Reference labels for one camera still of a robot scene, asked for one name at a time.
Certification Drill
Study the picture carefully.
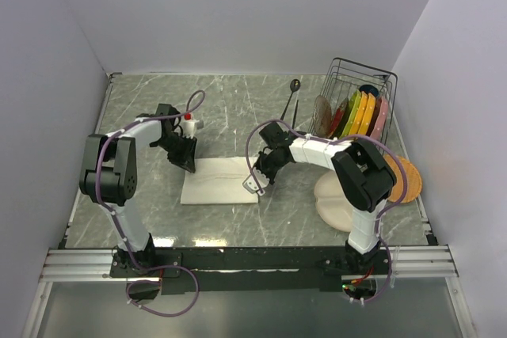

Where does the orange woven round placemat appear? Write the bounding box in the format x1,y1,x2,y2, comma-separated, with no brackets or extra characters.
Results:
383,154,422,203

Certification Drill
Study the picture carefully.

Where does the pink plate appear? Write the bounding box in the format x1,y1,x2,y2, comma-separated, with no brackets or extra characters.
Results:
367,96,389,141

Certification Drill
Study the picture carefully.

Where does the black fork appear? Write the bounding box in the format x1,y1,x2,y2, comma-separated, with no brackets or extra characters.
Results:
291,100,299,129

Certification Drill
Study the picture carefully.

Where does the dark blue bowl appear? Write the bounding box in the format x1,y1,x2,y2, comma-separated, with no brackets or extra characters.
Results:
359,84,379,97

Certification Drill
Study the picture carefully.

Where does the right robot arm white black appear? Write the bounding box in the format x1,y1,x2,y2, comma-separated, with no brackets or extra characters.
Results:
242,119,397,274

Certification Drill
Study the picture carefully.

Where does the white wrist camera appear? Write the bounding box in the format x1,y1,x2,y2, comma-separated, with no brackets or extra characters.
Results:
179,113,204,139
242,169,269,196

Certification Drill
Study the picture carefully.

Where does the yellow plate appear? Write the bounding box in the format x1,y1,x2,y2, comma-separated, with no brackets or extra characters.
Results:
349,92,368,135

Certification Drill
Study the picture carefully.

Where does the black spoon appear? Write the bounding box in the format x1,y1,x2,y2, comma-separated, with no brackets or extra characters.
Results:
280,78,301,120

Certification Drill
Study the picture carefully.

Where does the green plate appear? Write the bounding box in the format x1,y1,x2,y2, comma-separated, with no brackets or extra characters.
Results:
336,90,361,138

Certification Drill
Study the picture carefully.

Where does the beige round plate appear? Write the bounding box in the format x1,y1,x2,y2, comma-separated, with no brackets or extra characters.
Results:
314,171,353,233

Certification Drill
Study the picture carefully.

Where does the black wire dish rack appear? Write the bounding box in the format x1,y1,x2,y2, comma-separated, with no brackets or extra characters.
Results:
308,58,404,155

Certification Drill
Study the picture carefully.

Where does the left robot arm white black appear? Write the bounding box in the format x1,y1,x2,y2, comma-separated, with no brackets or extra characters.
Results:
79,104,201,276

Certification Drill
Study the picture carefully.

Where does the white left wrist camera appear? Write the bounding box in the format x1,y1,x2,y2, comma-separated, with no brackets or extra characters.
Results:
179,113,204,139

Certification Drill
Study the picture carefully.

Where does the orange plate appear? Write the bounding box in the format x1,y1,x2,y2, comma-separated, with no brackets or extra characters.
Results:
358,93,376,135

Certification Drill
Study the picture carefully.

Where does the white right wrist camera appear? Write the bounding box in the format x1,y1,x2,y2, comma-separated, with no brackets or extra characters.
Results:
242,169,269,196

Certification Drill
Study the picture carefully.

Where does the white cloth napkin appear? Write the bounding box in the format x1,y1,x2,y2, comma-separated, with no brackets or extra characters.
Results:
180,157,258,205

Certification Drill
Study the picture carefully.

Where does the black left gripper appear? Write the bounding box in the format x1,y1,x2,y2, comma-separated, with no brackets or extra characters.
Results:
155,133,198,173

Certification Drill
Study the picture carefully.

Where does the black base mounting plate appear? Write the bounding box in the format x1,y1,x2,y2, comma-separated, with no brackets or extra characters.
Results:
109,246,389,295

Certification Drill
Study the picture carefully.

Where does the brown round plate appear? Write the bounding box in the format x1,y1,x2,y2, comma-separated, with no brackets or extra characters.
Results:
313,95,333,138

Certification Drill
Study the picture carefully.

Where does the aluminium frame rail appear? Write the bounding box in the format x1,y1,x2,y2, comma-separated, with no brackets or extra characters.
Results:
39,246,458,283

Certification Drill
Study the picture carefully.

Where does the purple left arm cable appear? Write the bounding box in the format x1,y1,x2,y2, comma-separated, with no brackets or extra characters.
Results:
94,89,207,317

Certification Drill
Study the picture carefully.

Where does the red plate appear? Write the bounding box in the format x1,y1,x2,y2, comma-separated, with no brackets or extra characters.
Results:
327,97,349,138

